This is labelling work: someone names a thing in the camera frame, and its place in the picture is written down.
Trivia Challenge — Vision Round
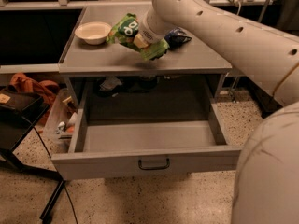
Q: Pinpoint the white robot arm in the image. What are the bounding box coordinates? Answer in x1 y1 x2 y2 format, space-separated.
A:
139 0 299 224

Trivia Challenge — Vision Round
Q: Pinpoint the white bowl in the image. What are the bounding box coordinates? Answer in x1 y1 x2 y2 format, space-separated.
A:
75 21 111 45

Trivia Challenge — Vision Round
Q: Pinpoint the grey counter cabinet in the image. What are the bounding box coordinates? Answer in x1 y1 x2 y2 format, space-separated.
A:
57 3 233 107

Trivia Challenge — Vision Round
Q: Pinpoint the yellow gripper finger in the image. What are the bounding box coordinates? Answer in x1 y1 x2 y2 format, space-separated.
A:
134 34 149 49

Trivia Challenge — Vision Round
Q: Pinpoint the black side table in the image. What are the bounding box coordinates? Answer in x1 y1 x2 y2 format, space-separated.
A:
0 88 64 224

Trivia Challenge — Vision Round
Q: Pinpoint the orange jacket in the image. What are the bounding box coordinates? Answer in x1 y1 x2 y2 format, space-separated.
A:
7 73 60 125

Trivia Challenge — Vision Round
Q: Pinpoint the clear plastic bin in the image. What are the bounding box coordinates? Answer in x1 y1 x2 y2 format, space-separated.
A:
43 88 77 149

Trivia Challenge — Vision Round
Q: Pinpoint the grey open top drawer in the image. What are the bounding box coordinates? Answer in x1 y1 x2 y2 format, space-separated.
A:
52 77 241 180

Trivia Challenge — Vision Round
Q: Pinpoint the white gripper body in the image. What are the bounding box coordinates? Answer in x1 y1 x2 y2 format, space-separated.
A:
139 9 174 44

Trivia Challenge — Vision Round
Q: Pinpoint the black floor cable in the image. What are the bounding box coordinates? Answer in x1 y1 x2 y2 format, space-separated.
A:
21 115 78 224

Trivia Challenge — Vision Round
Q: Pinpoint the green rice chip bag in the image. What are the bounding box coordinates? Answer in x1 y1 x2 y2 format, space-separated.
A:
106 13 169 61

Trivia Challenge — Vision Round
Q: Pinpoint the black drawer handle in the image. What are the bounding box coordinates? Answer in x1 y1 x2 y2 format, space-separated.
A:
138 158 170 171

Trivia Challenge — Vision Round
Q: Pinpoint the blue chip bag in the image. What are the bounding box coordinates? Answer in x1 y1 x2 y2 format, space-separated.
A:
164 28 192 49

